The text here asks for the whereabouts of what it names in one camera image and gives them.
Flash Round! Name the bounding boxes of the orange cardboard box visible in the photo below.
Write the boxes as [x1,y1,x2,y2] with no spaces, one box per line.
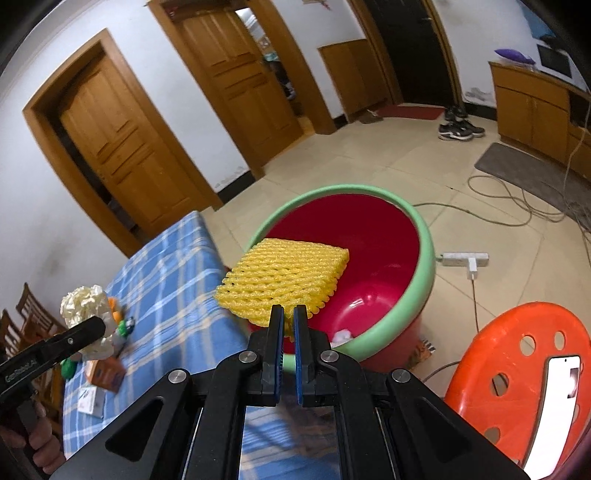
[85,355,127,394]

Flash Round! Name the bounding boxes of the blue plaid tablecloth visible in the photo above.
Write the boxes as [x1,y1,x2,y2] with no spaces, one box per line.
[62,210,343,480]

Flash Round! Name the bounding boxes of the orange plastic stool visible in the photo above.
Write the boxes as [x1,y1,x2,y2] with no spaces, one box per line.
[444,301,591,480]

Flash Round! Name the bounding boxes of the grey floor cable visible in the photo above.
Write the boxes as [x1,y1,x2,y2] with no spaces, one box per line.
[412,174,591,228]

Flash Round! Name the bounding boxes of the small white box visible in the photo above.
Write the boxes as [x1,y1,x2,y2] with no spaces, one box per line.
[76,385,106,419]

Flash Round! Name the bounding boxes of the white framed monitor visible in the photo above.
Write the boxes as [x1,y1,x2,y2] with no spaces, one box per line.
[536,42,576,79]

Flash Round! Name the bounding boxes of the white power strip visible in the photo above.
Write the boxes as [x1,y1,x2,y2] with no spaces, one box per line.
[436,251,489,268]

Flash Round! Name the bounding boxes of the red bin with green rim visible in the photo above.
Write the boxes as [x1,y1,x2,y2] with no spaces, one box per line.
[247,185,437,376]

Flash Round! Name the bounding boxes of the wooden dining chair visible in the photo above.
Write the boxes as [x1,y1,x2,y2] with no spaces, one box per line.
[0,308,29,356]
[16,282,63,335]

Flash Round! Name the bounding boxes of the yellow foam fruit net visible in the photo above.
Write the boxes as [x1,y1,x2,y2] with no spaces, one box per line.
[215,237,350,341]

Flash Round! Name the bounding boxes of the white smartphone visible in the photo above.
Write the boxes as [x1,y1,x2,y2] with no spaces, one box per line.
[526,354,581,477]

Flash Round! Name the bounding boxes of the purple bag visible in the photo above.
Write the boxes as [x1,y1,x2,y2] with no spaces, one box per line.
[494,47,536,66]

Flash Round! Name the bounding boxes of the red doormat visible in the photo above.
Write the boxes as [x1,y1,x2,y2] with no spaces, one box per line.
[376,104,447,121]

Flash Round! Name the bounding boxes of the low wooden wall cabinet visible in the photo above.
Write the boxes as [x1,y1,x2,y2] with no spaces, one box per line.
[318,39,389,123]

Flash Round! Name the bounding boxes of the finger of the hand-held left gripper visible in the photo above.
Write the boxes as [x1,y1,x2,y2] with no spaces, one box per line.
[40,316,108,366]

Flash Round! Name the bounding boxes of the black entrance door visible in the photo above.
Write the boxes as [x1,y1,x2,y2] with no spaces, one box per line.
[364,0,457,108]

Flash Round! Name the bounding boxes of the white charger with cable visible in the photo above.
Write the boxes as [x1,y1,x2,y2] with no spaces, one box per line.
[465,257,482,334]

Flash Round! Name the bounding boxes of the wooden sideboard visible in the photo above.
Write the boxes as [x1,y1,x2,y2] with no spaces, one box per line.
[488,60,591,182]

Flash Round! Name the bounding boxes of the grey floor mat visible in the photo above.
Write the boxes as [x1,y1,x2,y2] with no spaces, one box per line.
[475,142,591,219]

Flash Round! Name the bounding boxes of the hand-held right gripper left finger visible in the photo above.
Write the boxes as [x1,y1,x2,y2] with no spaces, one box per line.
[48,305,286,480]

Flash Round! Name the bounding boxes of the person's left hand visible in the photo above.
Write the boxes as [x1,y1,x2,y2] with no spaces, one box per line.
[0,413,66,479]

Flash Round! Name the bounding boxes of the black white sneaker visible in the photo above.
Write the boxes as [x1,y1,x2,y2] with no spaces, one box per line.
[438,121,486,142]

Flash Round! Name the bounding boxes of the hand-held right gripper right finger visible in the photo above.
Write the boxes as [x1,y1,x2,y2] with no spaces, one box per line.
[294,305,532,480]

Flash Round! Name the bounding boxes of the wooden panel door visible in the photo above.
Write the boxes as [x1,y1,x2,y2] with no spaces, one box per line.
[58,54,197,234]
[178,8,306,168]

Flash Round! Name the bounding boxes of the crumpled cream paper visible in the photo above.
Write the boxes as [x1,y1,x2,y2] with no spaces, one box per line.
[61,285,117,361]

